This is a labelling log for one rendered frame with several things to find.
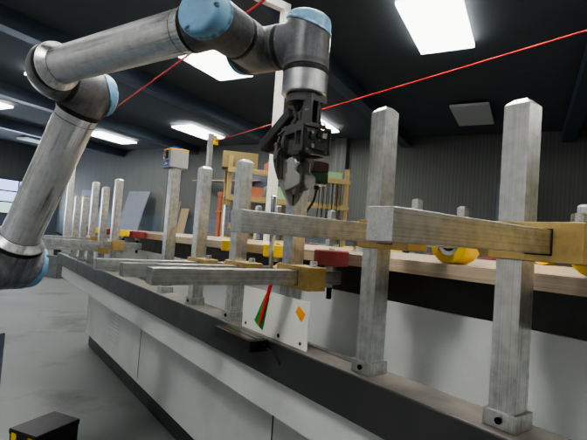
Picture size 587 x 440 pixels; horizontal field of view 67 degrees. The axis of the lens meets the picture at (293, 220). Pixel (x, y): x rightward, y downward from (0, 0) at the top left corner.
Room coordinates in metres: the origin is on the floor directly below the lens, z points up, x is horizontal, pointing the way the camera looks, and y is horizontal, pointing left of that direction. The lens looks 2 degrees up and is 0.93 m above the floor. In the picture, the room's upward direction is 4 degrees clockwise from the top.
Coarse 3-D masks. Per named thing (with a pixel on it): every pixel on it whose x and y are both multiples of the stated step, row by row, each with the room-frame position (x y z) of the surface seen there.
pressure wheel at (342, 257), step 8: (320, 256) 0.98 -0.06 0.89; (328, 256) 0.97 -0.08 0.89; (336, 256) 0.97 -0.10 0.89; (344, 256) 0.98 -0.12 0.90; (320, 264) 0.98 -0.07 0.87; (328, 264) 0.97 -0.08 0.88; (336, 264) 0.97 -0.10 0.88; (344, 264) 0.98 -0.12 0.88; (328, 288) 1.01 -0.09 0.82; (328, 296) 1.01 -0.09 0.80
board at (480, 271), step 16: (160, 240) 2.09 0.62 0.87; (176, 240) 1.92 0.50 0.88; (208, 240) 1.67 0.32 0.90; (256, 240) 2.53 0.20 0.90; (304, 256) 1.19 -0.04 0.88; (352, 256) 1.04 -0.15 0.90; (400, 256) 1.19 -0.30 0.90; (416, 256) 1.35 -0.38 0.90; (432, 256) 1.56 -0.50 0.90; (416, 272) 0.90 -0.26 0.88; (432, 272) 0.86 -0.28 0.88; (448, 272) 0.84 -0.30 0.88; (464, 272) 0.81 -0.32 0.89; (480, 272) 0.78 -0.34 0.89; (544, 272) 0.74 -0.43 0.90; (560, 272) 0.80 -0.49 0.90; (576, 272) 0.86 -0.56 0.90; (544, 288) 0.70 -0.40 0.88; (560, 288) 0.68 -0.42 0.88; (576, 288) 0.66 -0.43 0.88
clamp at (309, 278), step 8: (280, 264) 0.99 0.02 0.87; (288, 264) 0.97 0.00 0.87; (304, 272) 0.92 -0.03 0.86; (312, 272) 0.92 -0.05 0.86; (320, 272) 0.93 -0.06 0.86; (304, 280) 0.92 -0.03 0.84; (312, 280) 0.92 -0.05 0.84; (320, 280) 0.93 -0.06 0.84; (296, 288) 0.94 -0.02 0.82; (304, 288) 0.92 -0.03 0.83; (312, 288) 0.92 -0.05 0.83; (320, 288) 0.93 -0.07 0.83
